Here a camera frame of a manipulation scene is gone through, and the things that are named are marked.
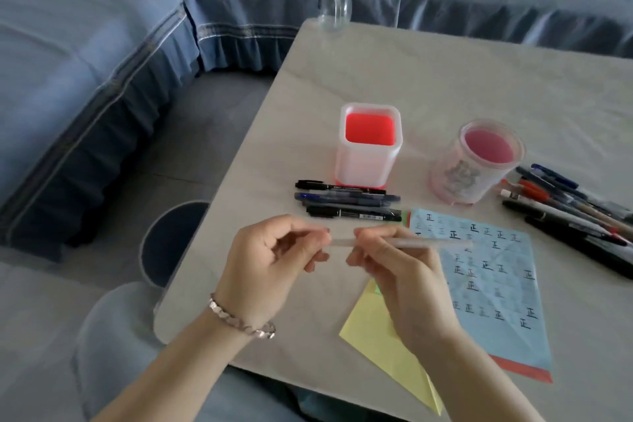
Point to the blue covered sofa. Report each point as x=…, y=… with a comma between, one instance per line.
x=74, y=41

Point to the blue paper with writing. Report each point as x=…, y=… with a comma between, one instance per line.
x=499, y=327

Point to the black marker pen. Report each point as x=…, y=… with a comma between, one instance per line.
x=336, y=186

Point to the green paper sheet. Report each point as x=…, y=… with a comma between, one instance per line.
x=406, y=219

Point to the dark navy gel pen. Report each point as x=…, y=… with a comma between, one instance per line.
x=385, y=198

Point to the round pink pen holder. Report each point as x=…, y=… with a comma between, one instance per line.
x=460, y=174

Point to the long grey pen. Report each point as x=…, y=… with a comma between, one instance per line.
x=316, y=205

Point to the square white red pen holder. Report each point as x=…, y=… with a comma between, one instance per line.
x=366, y=164

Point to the pile of assorted pens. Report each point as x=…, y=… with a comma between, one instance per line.
x=568, y=219

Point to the clear glass jar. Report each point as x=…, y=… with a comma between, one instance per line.
x=334, y=6

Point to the red paper sheet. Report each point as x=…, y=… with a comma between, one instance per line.
x=529, y=372

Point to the black marker with barcode label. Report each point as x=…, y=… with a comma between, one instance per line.
x=356, y=213

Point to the person's left hand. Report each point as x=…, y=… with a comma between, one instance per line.
x=252, y=278

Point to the slim white pen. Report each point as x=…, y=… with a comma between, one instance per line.
x=450, y=243

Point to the person's right hand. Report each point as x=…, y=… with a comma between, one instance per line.
x=415, y=298

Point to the translucent blue ballpoint pen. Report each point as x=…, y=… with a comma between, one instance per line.
x=321, y=197

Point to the yellow paper sheet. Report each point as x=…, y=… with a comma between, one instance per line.
x=376, y=337

